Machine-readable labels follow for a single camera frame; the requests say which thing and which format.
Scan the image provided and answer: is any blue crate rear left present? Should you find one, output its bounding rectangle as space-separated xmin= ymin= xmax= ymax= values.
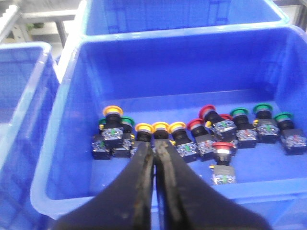
xmin=81 ymin=0 xmax=289 ymax=36

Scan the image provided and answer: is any blue plastic crate left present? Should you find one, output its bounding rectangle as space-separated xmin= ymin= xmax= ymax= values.
xmin=30 ymin=25 xmax=307 ymax=219

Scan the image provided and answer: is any green push button middle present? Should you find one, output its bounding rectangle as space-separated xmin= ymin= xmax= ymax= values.
xmin=230 ymin=107 xmax=257 ymax=149

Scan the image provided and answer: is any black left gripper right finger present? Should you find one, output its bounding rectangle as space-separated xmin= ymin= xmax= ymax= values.
xmin=154 ymin=139 xmax=271 ymax=230

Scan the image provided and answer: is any red push button middle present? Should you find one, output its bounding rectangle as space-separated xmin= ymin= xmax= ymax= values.
xmin=219 ymin=114 xmax=238 ymax=156

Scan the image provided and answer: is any yellow push button far left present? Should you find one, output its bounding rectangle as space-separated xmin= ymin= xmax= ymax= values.
xmin=102 ymin=105 xmax=124 ymax=149

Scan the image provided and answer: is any red push button front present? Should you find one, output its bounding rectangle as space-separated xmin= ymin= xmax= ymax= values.
xmin=210 ymin=142 xmax=236 ymax=185

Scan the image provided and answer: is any green push button hidden left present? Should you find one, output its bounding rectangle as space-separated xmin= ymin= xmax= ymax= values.
xmin=92 ymin=118 xmax=111 ymax=160

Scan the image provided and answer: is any green push button upper right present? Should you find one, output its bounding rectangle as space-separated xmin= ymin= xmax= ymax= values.
xmin=253 ymin=103 xmax=279 ymax=144

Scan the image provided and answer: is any green push button far right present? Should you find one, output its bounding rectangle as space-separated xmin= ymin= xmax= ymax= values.
xmin=274 ymin=112 xmax=307 ymax=155

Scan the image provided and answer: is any yellow push button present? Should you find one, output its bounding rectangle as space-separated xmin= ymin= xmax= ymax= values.
xmin=130 ymin=123 xmax=154 ymax=156
xmin=102 ymin=105 xmax=124 ymax=149
xmin=167 ymin=122 xmax=199 ymax=163
xmin=152 ymin=122 xmax=169 ymax=139

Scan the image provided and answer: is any blue crate far left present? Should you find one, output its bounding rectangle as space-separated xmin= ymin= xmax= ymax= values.
xmin=0 ymin=42 xmax=59 ymax=230

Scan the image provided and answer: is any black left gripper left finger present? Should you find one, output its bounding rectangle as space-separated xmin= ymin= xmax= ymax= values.
xmin=54 ymin=142 xmax=154 ymax=230

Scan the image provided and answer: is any red push button tilted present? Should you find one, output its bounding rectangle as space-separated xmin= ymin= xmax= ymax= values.
xmin=199 ymin=104 xmax=236 ymax=142

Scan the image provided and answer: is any red push button left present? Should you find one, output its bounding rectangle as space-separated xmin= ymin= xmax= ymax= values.
xmin=187 ymin=118 xmax=214 ymax=161

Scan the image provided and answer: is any green push button left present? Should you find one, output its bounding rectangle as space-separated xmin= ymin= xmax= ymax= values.
xmin=113 ymin=116 xmax=135 ymax=158

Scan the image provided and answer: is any green push button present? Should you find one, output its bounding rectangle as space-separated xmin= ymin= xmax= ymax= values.
xmin=230 ymin=107 xmax=257 ymax=149
xmin=253 ymin=103 xmax=279 ymax=144
xmin=113 ymin=116 xmax=135 ymax=158
xmin=274 ymin=112 xmax=307 ymax=155

